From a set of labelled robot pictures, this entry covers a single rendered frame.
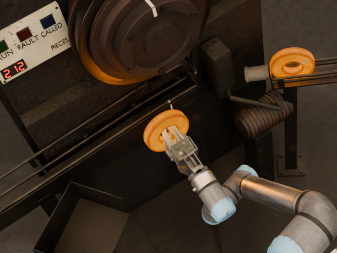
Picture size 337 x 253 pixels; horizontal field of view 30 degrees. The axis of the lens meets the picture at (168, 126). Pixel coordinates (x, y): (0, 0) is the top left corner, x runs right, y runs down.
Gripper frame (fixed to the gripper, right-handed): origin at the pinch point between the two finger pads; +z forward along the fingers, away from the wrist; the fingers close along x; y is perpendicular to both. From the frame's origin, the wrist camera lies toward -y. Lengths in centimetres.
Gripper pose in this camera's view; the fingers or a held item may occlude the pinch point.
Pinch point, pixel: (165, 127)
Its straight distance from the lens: 203.6
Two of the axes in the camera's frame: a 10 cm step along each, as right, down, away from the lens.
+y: -0.4, -3.6, -9.3
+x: -8.4, 5.1, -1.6
